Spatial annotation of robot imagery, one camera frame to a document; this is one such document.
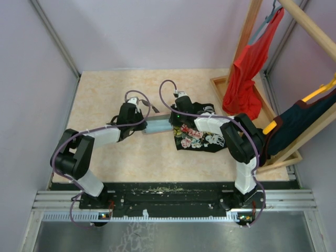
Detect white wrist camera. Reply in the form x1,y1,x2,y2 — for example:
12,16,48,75
173,90,188,99
126,97,140,110

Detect red tank top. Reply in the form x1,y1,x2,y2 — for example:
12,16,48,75
222,7,285,120

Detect yellow clothes hanger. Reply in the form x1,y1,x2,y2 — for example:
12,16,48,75
262,74,336,135

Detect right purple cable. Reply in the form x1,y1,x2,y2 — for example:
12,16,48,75
159,80,266,228

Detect thin-framed sunglasses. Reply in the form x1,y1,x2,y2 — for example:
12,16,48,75
140,99,160,113

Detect grey clothes hanger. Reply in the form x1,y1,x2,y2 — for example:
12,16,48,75
248,0,282,45

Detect pink glasses case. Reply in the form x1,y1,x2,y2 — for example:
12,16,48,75
142,113,173,134

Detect light blue cleaning cloth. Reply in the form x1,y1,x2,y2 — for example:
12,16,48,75
145,120,173,134

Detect black floral t-shirt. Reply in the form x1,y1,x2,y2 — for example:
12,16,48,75
173,116,227,153

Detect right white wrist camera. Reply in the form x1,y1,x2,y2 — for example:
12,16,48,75
173,90,188,99

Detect wooden clothes rack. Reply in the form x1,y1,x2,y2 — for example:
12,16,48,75
211,1,335,171

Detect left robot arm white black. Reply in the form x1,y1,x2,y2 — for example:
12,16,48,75
50,101,147,208

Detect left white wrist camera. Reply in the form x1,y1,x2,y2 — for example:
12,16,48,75
126,97,140,110

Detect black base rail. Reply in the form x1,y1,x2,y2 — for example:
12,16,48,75
51,181,300,218

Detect navy blue garment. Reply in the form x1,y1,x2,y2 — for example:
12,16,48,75
259,90,335,165

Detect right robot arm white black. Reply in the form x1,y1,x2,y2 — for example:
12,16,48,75
170,92,265,208

